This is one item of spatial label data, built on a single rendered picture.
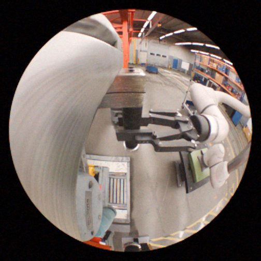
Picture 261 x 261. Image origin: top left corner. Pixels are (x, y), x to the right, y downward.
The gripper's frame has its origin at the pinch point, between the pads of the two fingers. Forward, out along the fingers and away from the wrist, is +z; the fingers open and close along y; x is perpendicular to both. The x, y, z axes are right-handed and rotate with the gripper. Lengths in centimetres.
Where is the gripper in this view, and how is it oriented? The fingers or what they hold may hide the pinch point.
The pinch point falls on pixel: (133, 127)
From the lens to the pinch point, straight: 18.2
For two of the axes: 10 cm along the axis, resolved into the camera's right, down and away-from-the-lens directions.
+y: -0.1, -7.7, 6.3
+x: 0.0, -6.3, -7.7
